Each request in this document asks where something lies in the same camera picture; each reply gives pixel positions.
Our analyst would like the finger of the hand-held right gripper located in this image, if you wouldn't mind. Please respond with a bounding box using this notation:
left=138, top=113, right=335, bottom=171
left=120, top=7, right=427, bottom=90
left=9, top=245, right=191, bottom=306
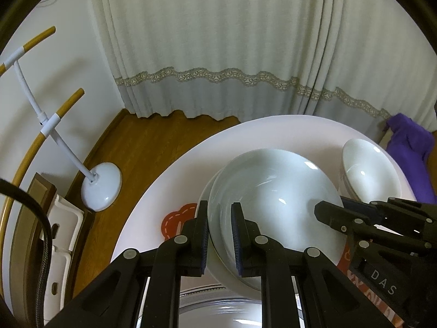
left=314, top=200, right=435, bottom=252
left=341, top=196, right=437, bottom=233

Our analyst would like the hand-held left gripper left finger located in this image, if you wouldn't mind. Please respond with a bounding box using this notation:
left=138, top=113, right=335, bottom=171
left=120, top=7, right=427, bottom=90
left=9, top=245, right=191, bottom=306
left=44, top=200, right=209, bottom=328

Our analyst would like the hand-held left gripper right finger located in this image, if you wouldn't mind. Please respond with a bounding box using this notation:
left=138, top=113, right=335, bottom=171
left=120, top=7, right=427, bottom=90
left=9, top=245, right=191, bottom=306
left=231, top=202, right=403, bottom=328

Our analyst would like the white bowl grey band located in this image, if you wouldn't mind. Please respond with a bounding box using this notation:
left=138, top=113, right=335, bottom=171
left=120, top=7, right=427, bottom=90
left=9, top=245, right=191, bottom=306
left=341, top=138, right=404, bottom=203
left=207, top=148, right=349, bottom=281
left=196, top=172, right=263, bottom=292

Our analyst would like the round plate grey patterned rim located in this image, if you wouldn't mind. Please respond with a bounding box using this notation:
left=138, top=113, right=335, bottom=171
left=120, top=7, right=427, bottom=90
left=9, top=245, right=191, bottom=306
left=178, top=284, right=305, bottom=328

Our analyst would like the purple cloth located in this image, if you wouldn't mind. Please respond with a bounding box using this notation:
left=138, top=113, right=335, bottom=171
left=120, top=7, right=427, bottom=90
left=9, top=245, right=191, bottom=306
left=382, top=113, right=437, bottom=204

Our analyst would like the round white table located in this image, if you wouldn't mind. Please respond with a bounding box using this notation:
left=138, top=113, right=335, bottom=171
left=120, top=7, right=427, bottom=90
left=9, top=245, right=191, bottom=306
left=10, top=114, right=420, bottom=328

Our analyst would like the yellow hoop rack white stand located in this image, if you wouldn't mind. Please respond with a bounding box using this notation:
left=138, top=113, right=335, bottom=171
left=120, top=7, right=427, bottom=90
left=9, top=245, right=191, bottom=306
left=0, top=25, right=123, bottom=238

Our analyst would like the brown wooden cabinet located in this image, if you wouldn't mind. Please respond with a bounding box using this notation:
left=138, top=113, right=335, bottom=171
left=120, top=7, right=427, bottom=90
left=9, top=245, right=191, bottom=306
left=0, top=172, right=96, bottom=328

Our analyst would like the cream pleated curtain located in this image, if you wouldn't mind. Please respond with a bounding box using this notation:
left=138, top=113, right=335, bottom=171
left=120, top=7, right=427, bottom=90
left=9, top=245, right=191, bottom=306
left=83, top=0, right=437, bottom=134

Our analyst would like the black cable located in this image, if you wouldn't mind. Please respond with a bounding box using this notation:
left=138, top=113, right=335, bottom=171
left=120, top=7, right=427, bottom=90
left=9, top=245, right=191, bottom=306
left=0, top=178, right=54, bottom=328

